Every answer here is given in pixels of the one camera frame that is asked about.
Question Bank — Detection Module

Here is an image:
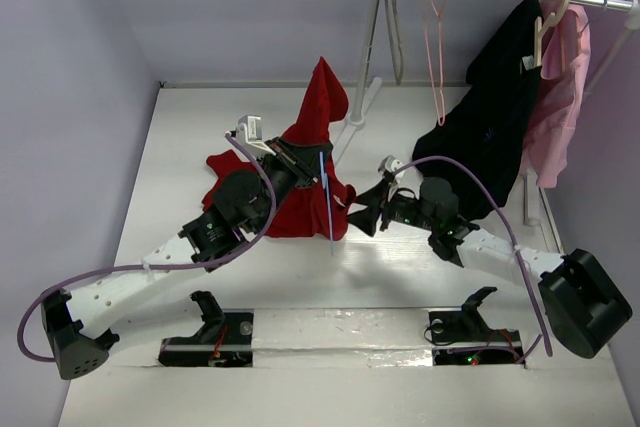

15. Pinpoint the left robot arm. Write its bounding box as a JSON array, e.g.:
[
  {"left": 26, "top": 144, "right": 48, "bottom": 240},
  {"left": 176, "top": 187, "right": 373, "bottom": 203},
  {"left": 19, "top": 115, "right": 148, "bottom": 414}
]
[{"left": 40, "top": 137, "right": 333, "bottom": 380}]

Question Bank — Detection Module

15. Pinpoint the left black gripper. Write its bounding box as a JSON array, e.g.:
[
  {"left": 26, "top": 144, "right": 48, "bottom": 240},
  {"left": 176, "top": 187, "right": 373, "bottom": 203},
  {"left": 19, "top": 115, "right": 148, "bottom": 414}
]
[{"left": 251, "top": 138, "right": 332, "bottom": 235}]

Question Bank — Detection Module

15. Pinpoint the black t shirt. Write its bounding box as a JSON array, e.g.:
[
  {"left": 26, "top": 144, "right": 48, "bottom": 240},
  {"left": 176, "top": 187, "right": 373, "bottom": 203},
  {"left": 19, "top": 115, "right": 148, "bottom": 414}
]
[{"left": 412, "top": 0, "right": 542, "bottom": 207}]

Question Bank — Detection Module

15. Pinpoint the red t shirt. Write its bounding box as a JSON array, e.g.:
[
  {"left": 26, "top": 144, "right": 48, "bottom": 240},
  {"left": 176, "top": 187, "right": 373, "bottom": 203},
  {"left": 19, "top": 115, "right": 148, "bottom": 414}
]
[{"left": 201, "top": 56, "right": 357, "bottom": 243}]

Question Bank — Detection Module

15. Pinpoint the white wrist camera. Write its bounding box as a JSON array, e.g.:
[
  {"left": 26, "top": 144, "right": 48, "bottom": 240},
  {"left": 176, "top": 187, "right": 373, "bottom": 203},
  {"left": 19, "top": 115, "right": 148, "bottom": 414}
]
[
  {"left": 225, "top": 115, "right": 272, "bottom": 158},
  {"left": 378, "top": 155, "right": 404, "bottom": 185}
]

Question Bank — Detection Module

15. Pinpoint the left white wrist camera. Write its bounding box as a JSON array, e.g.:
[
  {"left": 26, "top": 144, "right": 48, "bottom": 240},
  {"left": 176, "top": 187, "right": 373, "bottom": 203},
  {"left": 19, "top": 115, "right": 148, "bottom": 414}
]
[{"left": 225, "top": 115, "right": 272, "bottom": 158}]

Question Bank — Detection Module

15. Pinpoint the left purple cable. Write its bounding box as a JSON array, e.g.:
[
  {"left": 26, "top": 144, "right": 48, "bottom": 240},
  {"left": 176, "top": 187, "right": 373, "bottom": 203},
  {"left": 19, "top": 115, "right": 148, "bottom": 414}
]
[{"left": 17, "top": 134, "right": 277, "bottom": 363}]

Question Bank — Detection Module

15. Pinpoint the grey plastic hanger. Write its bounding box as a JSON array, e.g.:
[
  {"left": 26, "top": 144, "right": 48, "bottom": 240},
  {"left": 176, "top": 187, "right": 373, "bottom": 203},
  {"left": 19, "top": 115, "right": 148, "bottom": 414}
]
[{"left": 383, "top": 0, "right": 405, "bottom": 85}]

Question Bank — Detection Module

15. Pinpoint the wooden hanger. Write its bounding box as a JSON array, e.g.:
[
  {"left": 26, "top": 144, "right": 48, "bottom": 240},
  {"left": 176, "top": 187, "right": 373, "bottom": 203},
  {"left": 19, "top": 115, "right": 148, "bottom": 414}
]
[{"left": 533, "top": 0, "right": 571, "bottom": 67}]

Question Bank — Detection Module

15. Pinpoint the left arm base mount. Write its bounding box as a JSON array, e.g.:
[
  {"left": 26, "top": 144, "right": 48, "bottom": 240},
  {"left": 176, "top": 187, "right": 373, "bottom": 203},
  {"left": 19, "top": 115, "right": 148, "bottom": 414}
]
[{"left": 158, "top": 291, "right": 254, "bottom": 368}]

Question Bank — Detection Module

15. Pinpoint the white clothes rack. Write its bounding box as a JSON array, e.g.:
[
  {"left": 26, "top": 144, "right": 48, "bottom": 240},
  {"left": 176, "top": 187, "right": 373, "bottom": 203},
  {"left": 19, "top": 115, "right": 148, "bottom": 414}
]
[{"left": 329, "top": 0, "right": 640, "bottom": 228}]

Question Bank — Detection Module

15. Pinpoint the pink shirt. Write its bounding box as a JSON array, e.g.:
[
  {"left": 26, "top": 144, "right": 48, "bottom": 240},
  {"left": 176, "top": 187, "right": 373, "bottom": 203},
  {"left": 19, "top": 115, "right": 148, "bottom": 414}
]
[{"left": 521, "top": 0, "right": 591, "bottom": 189}]

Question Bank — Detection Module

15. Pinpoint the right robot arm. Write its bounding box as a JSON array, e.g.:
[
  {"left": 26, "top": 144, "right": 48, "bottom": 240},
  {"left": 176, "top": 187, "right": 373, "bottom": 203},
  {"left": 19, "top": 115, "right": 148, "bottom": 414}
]
[{"left": 347, "top": 178, "right": 633, "bottom": 359}]

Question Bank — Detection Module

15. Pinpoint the blue wire hanger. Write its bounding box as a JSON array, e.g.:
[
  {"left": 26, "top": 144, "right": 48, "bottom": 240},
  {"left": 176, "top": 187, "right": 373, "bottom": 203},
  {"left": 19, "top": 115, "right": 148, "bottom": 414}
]
[{"left": 319, "top": 151, "right": 335, "bottom": 256}]

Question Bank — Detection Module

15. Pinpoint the pink wire hanger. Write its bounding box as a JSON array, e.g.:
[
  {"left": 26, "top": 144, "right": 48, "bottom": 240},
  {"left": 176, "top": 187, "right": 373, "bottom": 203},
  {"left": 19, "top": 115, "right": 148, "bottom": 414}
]
[{"left": 421, "top": 0, "right": 448, "bottom": 126}]

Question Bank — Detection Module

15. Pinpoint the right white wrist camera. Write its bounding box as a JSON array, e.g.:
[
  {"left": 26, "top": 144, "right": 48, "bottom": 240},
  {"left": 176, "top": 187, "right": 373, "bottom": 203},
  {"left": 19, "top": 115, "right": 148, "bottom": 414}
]
[{"left": 378, "top": 155, "right": 404, "bottom": 185}]

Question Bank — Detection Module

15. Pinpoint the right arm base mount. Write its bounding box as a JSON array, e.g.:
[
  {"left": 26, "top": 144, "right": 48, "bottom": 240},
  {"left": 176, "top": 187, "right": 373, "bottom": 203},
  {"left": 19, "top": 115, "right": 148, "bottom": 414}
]
[{"left": 423, "top": 287, "right": 524, "bottom": 367}]

